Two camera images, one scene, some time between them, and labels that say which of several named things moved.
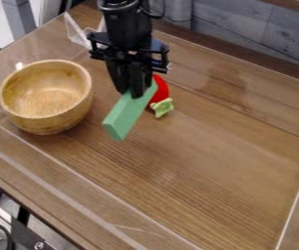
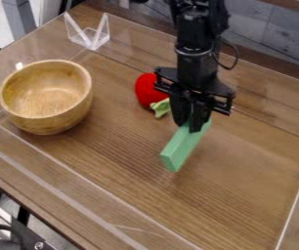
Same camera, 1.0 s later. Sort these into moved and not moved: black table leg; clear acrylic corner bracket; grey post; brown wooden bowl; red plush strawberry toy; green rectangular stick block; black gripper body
Moved: black gripper body; green rectangular stick block
Not moved: brown wooden bowl; black table leg; clear acrylic corner bracket; grey post; red plush strawberry toy
